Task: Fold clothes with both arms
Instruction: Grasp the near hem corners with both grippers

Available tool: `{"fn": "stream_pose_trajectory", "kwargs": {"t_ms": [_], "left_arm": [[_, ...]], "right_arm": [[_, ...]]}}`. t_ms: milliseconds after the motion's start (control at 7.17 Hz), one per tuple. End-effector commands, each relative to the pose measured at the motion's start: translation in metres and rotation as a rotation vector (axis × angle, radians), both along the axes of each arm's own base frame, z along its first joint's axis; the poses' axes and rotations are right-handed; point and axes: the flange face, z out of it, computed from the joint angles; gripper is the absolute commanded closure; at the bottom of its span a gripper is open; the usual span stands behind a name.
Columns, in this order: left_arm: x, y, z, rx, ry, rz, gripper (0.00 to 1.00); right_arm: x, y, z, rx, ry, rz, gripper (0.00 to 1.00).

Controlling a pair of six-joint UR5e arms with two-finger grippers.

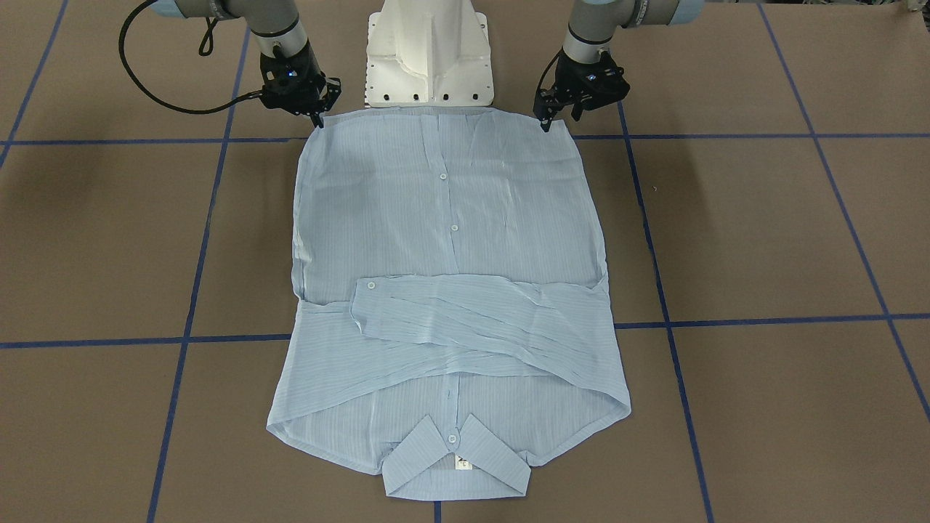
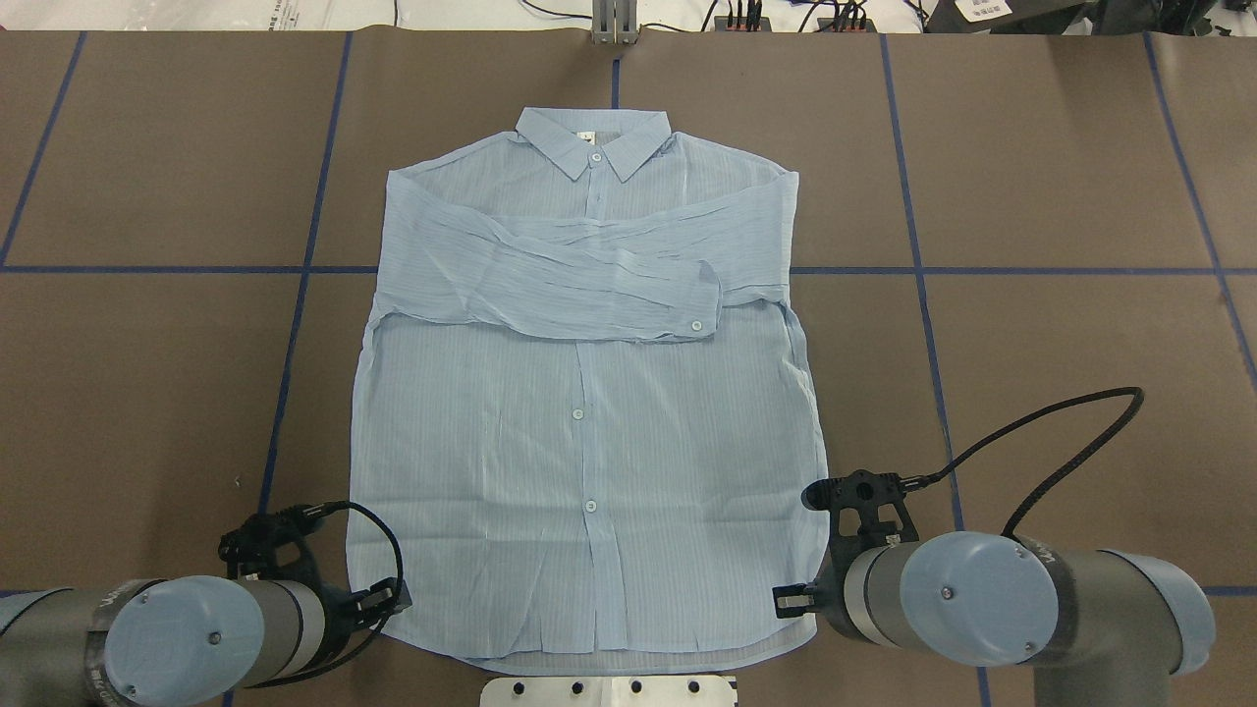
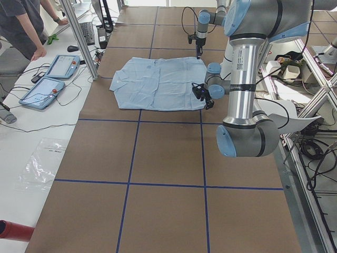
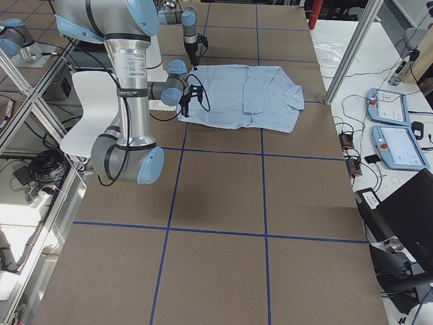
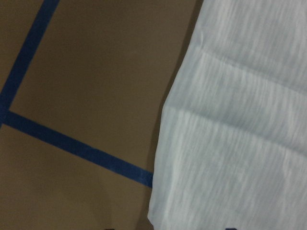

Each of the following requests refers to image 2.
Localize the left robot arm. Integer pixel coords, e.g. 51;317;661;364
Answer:
1;574;411;706

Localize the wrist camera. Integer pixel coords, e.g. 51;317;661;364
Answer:
799;469;923;554
217;504;324;590

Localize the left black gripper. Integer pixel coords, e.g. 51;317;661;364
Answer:
317;580;412;654

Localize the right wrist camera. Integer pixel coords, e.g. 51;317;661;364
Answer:
799;469;923;554

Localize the orange black connector box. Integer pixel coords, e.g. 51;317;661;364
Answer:
705;1;772;31

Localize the light blue button shirt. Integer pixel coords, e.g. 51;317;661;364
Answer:
349;107;830;676

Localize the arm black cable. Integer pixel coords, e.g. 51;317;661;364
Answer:
918;387;1146;538
250;501;406;688

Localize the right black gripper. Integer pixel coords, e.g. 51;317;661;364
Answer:
773;550;854;639

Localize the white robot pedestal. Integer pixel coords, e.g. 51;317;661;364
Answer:
479;676;739;706

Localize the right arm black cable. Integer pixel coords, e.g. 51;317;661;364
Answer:
918;387;1146;538

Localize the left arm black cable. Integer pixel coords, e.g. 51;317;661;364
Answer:
250;501;406;688

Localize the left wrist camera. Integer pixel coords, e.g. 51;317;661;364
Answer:
217;504;324;590

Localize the aluminium frame post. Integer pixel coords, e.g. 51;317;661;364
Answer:
591;0;641;47

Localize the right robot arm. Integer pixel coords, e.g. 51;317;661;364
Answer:
773;531;1217;706

